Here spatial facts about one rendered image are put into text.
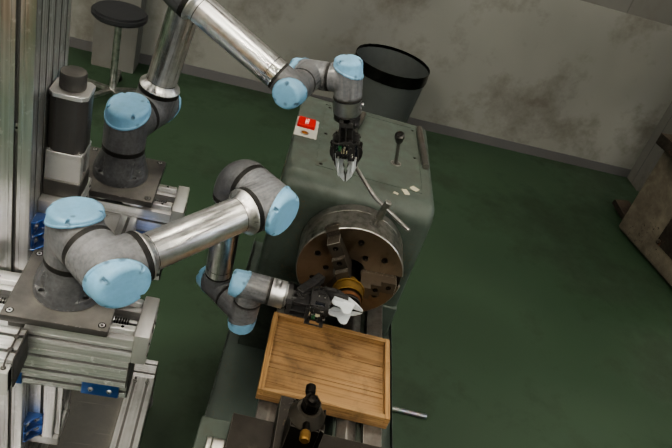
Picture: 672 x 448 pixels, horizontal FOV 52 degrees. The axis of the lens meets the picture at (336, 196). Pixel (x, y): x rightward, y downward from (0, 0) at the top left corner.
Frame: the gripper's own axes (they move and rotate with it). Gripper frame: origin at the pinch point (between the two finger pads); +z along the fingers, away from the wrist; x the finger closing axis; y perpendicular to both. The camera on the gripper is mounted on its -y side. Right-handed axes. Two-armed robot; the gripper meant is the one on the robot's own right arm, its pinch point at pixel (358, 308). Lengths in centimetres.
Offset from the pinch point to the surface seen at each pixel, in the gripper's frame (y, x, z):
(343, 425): 21.1, -22.0, 3.5
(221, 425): 35.3, -15.5, -27.6
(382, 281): -11.5, 2.3, 5.9
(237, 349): -27, -54, -29
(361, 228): -15.4, 15.5, -4.4
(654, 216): -266, -80, 222
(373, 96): -287, -61, 13
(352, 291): -2.4, 3.4, -2.8
